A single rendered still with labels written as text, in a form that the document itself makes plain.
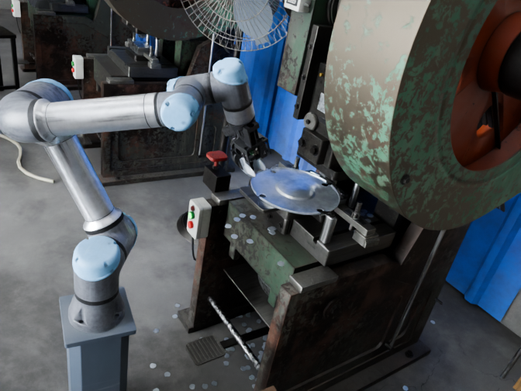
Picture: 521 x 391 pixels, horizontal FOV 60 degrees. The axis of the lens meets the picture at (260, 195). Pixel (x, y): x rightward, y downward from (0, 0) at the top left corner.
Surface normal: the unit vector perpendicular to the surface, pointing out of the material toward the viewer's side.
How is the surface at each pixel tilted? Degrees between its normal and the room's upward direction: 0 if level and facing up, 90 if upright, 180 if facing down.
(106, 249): 7
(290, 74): 90
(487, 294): 90
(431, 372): 0
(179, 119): 90
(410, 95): 90
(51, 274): 0
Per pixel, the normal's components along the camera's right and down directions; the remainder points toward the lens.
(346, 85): -0.84, 0.29
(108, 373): 0.42, 0.51
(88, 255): 0.17, -0.79
